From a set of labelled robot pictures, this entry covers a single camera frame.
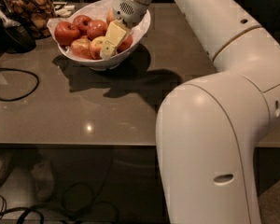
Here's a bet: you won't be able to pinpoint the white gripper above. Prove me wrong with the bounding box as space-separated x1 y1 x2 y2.
100 0 147 60

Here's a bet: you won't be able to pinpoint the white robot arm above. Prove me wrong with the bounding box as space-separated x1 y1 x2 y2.
101 0 280 224

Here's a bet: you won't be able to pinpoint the red yellow apple back right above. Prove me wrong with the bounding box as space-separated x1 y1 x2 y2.
106 10 114 25

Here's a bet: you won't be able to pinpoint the yellow red apple front centre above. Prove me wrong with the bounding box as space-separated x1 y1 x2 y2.
90 36 105 60

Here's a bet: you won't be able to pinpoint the white oval fruit bowl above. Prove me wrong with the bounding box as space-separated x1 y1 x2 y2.
47 0 152 72

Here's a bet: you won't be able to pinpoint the yellow red apple front left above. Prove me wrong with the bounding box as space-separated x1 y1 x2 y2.
70 38 92 59

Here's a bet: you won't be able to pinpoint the small white items behind bowl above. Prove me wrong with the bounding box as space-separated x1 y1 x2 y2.
55 5 76 18

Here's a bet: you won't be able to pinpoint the glass jar of dried chips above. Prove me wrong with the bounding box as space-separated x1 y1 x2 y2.
4 0 56 39

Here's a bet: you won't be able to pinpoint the white shoe right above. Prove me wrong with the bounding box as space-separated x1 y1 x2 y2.
31 159 55 202

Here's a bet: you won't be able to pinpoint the black round appliance with handle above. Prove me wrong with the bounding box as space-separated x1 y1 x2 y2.
0 9 35 53

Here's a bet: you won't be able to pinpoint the black cable on table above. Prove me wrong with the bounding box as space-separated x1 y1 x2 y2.
0 68 40 103

